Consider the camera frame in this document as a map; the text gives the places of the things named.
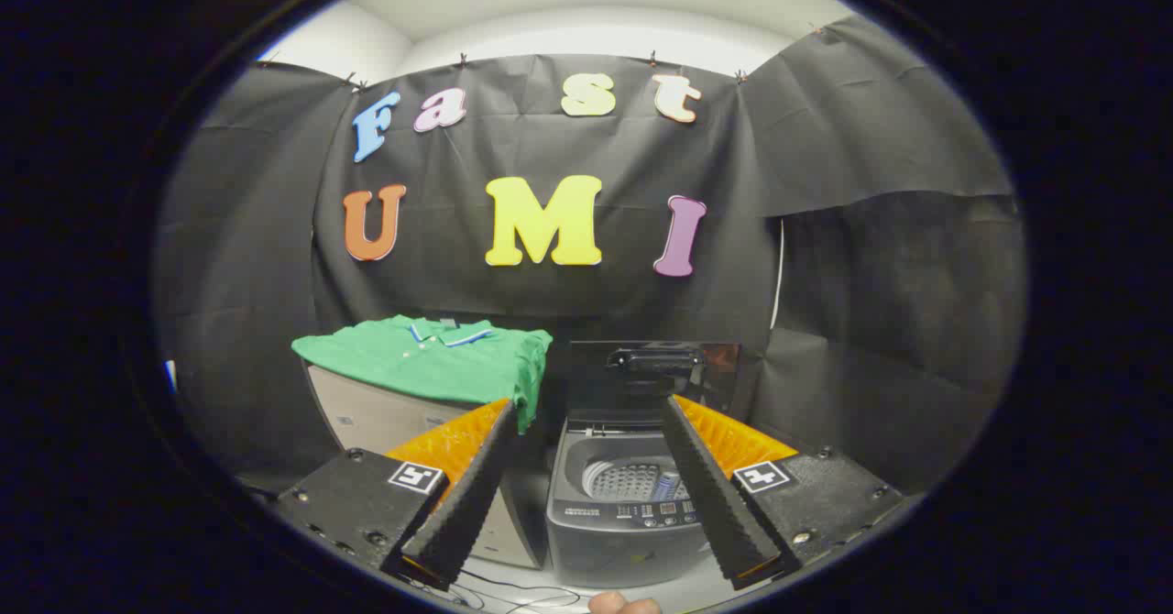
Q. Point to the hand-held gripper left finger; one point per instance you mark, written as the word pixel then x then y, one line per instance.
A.
pixel 467 504

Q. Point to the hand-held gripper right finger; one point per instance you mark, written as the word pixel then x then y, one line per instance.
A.
pixel 715 504

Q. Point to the grey washing machine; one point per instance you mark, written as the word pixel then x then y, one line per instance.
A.
pixel 605 541

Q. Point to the green polo shirt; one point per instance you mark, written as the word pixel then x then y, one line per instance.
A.
pixel 412 362

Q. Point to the dark washing machine lid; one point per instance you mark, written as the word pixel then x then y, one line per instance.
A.
pixel 596 376

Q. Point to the grey cardboard box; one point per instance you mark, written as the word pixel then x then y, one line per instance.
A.
pixel 367 417

